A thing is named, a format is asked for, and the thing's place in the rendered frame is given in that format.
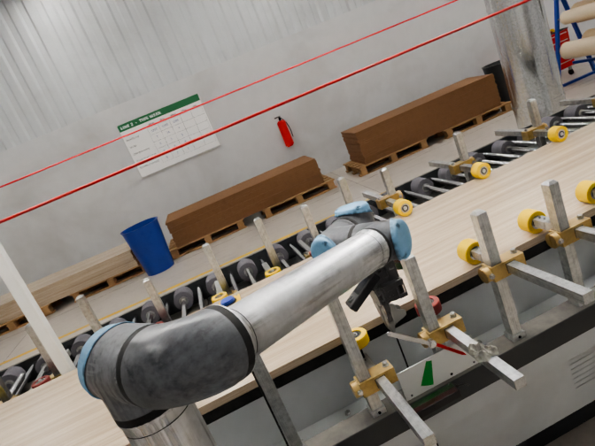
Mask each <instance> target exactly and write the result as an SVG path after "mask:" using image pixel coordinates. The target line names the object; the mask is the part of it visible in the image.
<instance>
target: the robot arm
mask: <svg viewBox="0 0 595 446"><path fill-rule="evenodd" d="M335 217H336V221H335V222H334V223H332V224H331V225H330V226H329V227H328V228H327V229H326V230H325V231H323V232H322V233H321V234H320V235H317V236H316V238H315V240H314V241H313V242H312V245H311V254H312V258H313V259H312V260H310V261H308V262H306V263H305V264H303V265H301V266H300V267H298V268H296V269H294V270H292V271H291V272H289V273H286V274H285V275H283V276H282V277H280V278H279V279H277V280H275V281H272V282H271V283H269V284H267V285H266V286H265V287H263V288H260V289H259V290H257V291H255V292H253V293H252V294H250V295H248V296H246V297H245V298H243V299H241V300H239V301H238V302H236V303H234V304H232V305H230V306H229V307H226V306H224V305H220V304H212V305H209V306H207V307H205V308H204V309H202V310H200V311H197V312H195V313H193V314H190V315H188V316H185V317H183V318H180V319H176V320H172V321H169V322H166V323H160V324H154V323H135V322H130V321H124V322H120V323H117V324H111V325H108V326H106V327H103V328H101V329H99V330H98V331H96V332H95V333H94V334H93V335H92V336H90V338H89V339H88V340H87V342H86V343H85V345H84V346H83V348H82V350H81V354H80V358H79V360H78V366H77V373H78V378H79V381H80V384H81V385H82V387H83V388H84V390H85V391H86V392H88V393H89V394H90V395H91V396H92V397H94V398H96V399H100V400H102V401H103V402H104V404H105V406H106V408H107V410H108V411H109V413H110V414H111V415H112V418H113V419H114V421H115V423H116V424H117V426H118V427H119V428H120V429H122V431H123V433H124V434H125V436H126V437H127V439H128V441H129V443H130V444H131V446H218V445H217V443H216V441H215V440H214V438H213V436H212V434H211V432H210V430H209V428H208V426H207V425H206V423H205V420H204V419H203V417H202V415H201V413H200V411H199V409H198V408H197V405H196V402H199V401H202V400H205V399H207V398H209V397H212V396H215V395H218V394H219V393H221V392H223V391H225V390H227V389H229V388H232V387H234V386H235V385H236V384H237V383H238V382H240V381H242V380H243V379H244V378H246V377H247V376H248V375H250V374H251V373H252V371H253V370H254V368H255V365H256V361H257V356H258V355H259V354H260V353H262V352H263V351H264V350H266V349H268V348H269V347H270V346H272V345H273V344H275V343H276V342H278V341H279V340H281V339H282V338H283V337H284V336H285V335H287V334H288V333H290V332H291V331H292V330H294V329H295V328H297V327H298V326H300V325H301V324H302V323H304V322H305V321H307V320H308V319H310V318H311V317H312V316H313V315H314V314H316V313H317V312H319V311H320V310H322V309H323V308H324V307H326V306H327V305H329V304H330V303H332V302H333V301H335V300H336V299H337V298H338V297H340V296H341V295H342V294H344V293H345V292H346V291H348V290H349V289H351V288H352V287H354V286H355V285H357V284H358V285H357V287H356V288H355V289H354V290H353V291H352V293H351V295H350V296H349V298H348V299H347V300H346V302H345V304H346V305H347V306H348V307H349V308H350V309H351V310H353V311H355V312H357V311H358V310H359V308H360V307H361V305H362V304H363V303H364V302H365V300H366V299H367V297H368V296H369V295H370V296H371V298H372V300H373V302H374V304H375V307H376V309H377V310H378V312H379V314H380V316H381V318H382V320H383V322H384V324H385V326H386V327H387V328H388V329H389V330H390V331H391V332H393V333H394V332H396V328H395V325H396V324H397V323H398V322H399V321H400V320H401V319H402V318H404V317H405V315H406V310H404V309H400V306H399V305H398V304H393V303H391V302H392V301H396V300H398V299H399V298H403V297H405V296H408V293H407V291H406V286H405V283H404V282H403V279H402V278H401V277H399V275H398V270H397V268H396V266H395V263H394V260H399V261H401V260H402V259H407V258H408V257H409V256H410V254H411V251H412V236H411V233H410V229H409V227H408V225H407V224H406V223H405V222H404V221H403V220H402V219H387V220H381V221H375V218H374V216H373V213H372V210H371V209H370V207H369V204H368V203H367V202H365V201H358V202H353V203H350V204H346V205H343V206H341V207H339V208H338V209H336V211H335ZM403 286H404V287H403ZM405 291H406V292H405Z"/></svg>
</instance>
